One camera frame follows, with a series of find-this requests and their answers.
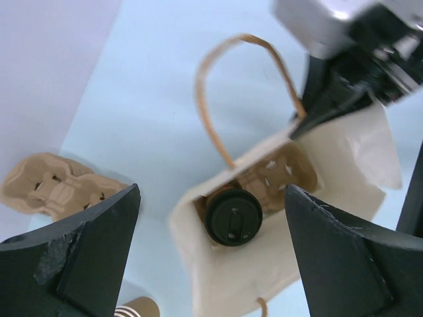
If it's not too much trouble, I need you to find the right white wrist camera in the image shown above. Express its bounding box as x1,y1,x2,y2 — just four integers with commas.
272,0,378,59

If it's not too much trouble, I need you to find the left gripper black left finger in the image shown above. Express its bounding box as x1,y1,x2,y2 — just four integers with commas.
1,184,141,316

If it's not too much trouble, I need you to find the black cup lid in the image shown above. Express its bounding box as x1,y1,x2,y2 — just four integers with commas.
205,188,263,247

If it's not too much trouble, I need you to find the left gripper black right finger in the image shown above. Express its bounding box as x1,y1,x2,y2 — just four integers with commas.
286,186,422,316

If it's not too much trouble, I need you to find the stack of paper cups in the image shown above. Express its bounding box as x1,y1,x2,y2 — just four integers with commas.
114,297,161,317

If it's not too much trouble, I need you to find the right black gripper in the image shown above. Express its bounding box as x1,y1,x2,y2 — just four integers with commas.
290,4,422,139

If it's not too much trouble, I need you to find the single cardboard cup carrier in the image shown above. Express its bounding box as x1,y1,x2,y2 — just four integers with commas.
237,142,319,214

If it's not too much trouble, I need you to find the cardboard cup carrier stack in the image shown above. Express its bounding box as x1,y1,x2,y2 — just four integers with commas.
1,153,128,221

